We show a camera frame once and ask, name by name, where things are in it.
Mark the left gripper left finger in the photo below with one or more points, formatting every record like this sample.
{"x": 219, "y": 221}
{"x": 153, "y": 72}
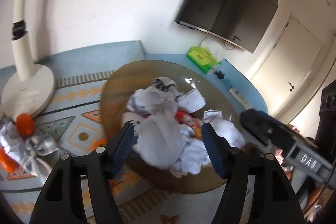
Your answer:
{"x": 117, "y": 150}

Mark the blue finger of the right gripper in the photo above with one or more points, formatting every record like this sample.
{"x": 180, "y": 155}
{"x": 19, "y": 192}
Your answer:
{"x": 258, "y": 124}

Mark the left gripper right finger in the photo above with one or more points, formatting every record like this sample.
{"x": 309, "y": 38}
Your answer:
{"x": 218, "y": 151}

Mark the paper ball back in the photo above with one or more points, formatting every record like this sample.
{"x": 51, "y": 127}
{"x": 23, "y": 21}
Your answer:
{"x": 224, "y": 128}

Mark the white paper ball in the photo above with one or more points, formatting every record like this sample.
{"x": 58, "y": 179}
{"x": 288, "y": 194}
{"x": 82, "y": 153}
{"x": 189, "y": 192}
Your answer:
{"x": 159, "y": 141}

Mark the grey plaid fabric bow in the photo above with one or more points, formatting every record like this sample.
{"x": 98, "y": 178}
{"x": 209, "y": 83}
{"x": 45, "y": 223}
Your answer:
{"x": 36, "y": 147}

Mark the orange mandarin with stem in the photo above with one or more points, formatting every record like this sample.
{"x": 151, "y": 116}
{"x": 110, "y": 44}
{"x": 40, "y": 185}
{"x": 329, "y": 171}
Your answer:
{"x": 100, "y": 143}

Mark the white remote control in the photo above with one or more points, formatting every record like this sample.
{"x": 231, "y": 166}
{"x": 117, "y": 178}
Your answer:
{"x": 243, "y": 102}

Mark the patterned blue table mat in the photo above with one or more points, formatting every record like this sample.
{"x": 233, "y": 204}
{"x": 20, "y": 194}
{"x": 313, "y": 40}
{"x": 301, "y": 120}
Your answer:
{"x": 73, "y": 119}

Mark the white door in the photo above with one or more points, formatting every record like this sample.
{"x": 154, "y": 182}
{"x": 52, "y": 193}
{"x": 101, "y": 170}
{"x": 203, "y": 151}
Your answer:
{"x": 290, "y": 66}

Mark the green tissue box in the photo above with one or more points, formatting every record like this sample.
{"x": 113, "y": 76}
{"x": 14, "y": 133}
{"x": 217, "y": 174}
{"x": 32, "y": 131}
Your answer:
{"x": 203, "y": 59}

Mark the white desk lamp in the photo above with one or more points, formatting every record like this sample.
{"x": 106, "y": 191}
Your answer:
{"x": 31, "y": 88}

